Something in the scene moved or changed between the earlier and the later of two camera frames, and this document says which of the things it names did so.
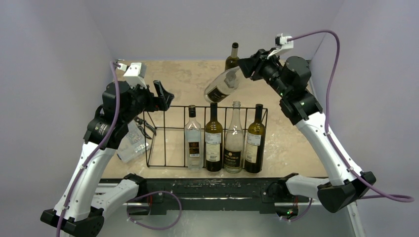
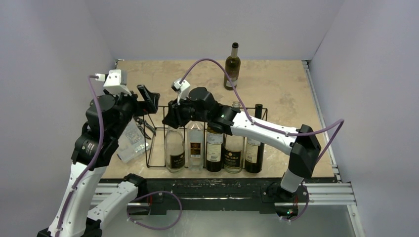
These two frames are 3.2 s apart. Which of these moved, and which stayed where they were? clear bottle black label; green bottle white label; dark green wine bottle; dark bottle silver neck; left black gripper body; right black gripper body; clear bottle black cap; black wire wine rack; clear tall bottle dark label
Moved: right black gripper body; left black gripper body; clear tall bottle dark label
Stayed: black wire wine rack; dark bottle silver neck; clear bottle black label; dark green wine bottle; clear bottle black cap; green bottle white label
